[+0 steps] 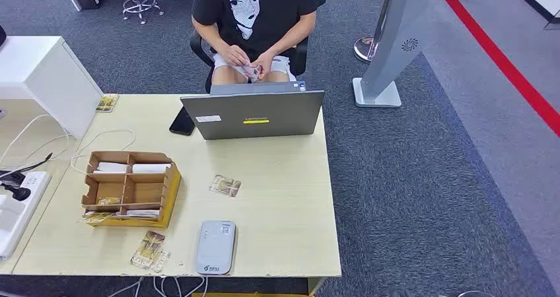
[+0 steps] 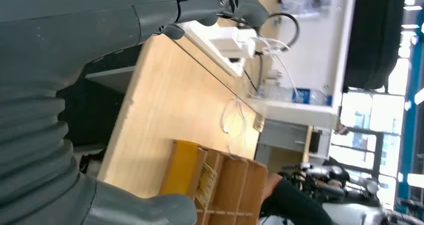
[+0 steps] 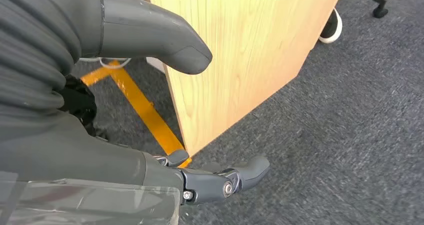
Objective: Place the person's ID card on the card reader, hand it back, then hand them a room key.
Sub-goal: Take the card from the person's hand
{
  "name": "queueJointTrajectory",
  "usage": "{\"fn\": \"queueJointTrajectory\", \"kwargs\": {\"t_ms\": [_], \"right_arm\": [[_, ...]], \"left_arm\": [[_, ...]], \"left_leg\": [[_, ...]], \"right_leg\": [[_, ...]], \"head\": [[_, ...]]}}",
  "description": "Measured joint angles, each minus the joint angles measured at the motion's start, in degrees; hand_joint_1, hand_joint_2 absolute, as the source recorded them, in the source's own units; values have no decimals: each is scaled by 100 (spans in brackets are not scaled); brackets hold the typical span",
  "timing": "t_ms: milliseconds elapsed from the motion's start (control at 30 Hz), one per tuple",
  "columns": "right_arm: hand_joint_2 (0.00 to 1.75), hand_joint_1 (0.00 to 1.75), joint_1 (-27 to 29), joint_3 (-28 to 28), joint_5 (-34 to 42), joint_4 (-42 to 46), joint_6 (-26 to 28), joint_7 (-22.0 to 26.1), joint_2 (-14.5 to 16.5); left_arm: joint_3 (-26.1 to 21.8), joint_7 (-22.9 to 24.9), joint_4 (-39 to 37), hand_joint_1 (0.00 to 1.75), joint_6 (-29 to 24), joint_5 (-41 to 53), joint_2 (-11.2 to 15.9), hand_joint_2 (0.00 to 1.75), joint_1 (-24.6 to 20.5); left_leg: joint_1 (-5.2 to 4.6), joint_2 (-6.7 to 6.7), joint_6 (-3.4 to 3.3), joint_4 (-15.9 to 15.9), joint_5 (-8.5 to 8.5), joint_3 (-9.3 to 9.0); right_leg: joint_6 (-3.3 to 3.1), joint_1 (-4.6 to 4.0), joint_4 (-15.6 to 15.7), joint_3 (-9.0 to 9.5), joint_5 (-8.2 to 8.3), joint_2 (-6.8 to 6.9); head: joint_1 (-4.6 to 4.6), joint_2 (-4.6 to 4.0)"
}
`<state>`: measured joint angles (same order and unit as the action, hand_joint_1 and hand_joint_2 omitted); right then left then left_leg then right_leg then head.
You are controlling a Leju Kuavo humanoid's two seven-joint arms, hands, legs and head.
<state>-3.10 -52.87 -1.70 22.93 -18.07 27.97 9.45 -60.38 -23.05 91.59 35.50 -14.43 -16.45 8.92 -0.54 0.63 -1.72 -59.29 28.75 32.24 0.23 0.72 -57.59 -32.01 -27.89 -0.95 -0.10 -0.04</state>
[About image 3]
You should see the light wood desk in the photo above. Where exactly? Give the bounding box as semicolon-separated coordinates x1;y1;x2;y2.
143;0;346;158

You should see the black office chair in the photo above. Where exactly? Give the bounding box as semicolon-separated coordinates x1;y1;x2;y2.
346;0;389;19

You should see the thin white cable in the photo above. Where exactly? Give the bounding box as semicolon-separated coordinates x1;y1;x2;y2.
79;57;133;69

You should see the person's black white-soled shoe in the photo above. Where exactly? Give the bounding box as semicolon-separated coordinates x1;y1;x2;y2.
318;7;343;45

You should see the robot right arm ribbed sleeve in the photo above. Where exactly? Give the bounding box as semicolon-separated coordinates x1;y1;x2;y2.
0;0;100;132

